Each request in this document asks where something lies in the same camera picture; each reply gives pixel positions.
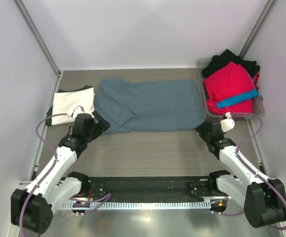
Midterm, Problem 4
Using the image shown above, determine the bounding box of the left aluminium frame post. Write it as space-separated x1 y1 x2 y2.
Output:
13 0 62 78

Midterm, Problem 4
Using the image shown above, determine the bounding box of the right aluminium frame post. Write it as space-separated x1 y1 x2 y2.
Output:
239 0 278 59

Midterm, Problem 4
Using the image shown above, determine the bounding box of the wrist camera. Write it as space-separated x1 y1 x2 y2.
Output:
71 105 85 119
220 112 235 133

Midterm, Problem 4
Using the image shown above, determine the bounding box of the grey plastic bin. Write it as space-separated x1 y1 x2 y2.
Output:
196 58 265 118

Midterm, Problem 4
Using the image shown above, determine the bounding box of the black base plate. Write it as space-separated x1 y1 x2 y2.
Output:
88 176 226 203

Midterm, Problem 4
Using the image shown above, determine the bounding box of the black t shirt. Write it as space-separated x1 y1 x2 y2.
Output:
202 49 260 78

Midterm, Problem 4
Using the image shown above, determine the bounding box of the aluminium frame post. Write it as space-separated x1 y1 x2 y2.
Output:
13 0 62 78
239 0 278 59

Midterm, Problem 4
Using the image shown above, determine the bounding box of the folded dark green t shirt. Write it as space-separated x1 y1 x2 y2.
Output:
45 85 89 127

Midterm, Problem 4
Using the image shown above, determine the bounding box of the aluminium front rail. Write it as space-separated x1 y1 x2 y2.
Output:
19 178 279 200

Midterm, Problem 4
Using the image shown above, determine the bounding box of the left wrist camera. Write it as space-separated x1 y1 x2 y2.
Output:
71 105 85 119

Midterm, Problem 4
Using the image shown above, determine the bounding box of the red t shirt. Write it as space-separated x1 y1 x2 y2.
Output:
204 62 259 115

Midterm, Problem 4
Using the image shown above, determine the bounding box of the bright blue t shirt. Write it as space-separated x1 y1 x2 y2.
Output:
215 68 258 108

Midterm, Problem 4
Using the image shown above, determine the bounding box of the slotted cable duct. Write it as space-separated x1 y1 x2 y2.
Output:
59 199 211 211

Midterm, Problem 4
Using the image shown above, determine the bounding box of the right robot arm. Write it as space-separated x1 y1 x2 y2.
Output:
195 113 286 230

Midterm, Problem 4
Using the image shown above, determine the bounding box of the folded white t shirt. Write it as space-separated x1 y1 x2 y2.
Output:
51 86 95 126

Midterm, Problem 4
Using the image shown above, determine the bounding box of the grey blue t shirt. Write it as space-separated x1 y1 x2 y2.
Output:
94 78 204 134

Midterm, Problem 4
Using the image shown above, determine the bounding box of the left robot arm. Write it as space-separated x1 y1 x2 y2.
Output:
11 111 110 236

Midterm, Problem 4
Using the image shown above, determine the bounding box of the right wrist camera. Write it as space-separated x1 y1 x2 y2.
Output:
220 112 235 133

